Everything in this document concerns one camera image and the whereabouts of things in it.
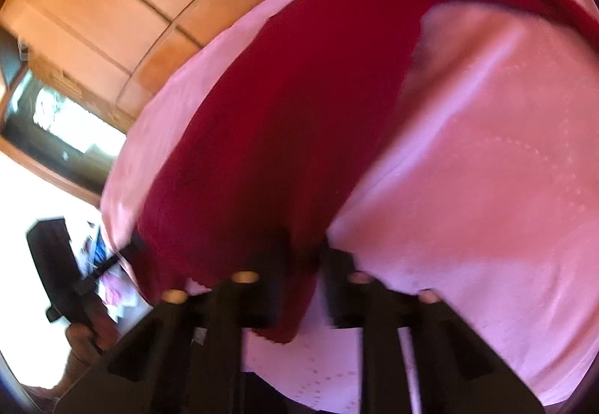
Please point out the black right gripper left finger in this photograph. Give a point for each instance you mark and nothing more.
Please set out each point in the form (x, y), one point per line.
(186, 356)

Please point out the dark red long-sleeve sweater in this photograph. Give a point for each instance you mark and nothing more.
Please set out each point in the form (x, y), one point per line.
(280, 142)

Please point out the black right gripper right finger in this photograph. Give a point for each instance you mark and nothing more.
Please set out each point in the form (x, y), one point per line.
(456, 370)

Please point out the person's left hand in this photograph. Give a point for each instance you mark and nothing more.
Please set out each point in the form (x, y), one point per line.
(89, 342)

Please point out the window with wooden frame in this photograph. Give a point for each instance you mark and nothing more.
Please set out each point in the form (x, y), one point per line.
(50, 132)

